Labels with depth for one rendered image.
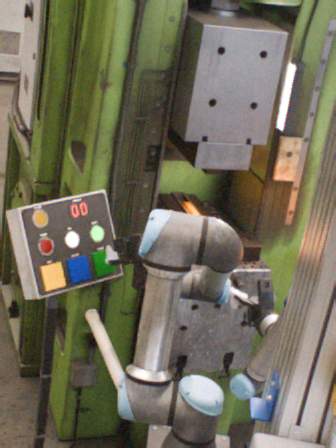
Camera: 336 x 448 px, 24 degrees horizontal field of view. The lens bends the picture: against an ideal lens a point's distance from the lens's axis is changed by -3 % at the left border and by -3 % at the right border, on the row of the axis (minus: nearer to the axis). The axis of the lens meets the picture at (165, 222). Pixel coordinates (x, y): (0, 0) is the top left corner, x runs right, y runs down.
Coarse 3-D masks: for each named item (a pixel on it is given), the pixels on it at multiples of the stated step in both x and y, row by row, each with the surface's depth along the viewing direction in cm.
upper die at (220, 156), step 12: (168, 132) 296; (180, 144) 284; (192, 144) 273; (204, 144) 269; (216, 144) 270; (228, 144) 272; (240, 144) 273; (252, 144) 275; (192, 156) 273; (204, 156) 271; (216, 156) 272; (228, 156) 274; (240, 156) 275; (216, 168) 274; (228, 168) 276; (240, 168) 277
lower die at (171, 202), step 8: (176, 192) 322; (160, 200) 317; (168, 200) 316; (176, 200) 316; (192, 200) 319; (200, 200) 320; (168, 208) 309; (176, 208) 311; (184, 208) 309; (200, 208) 313; (208, 216) 308
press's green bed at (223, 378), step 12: (132, 360) 329; (180, 372) 304; (204, 372) 306; (216, 372) 308; (228, 372) 310; (240, 372) 312; (228, 384) 313; (228, 396) 316; (228, 408) 319; (228, 420) 322; (132, 432) 329; (144, 432) 314; (132, 444) 329; (144, 444) 315
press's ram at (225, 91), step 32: (192, 32) 259; (224, 32) 253; (256, 32) 256; (192, 64) 259; (224, 64) 258; (256, 64) 261; (192, 96) 260; (224, 96) 263; (256, 96) 267; (192, 128) 265; (224, 128) 269; (256, 128) 272
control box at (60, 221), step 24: (96, 192) 260; (24, 216) 241; (48, 216) 247; (72, 216) 253; (96, 216) 259; (24, 240) 241; (96, 240) 258; (24, 264) 244; (48, 264) 245; (24, 288) 246; (72, 288) 250
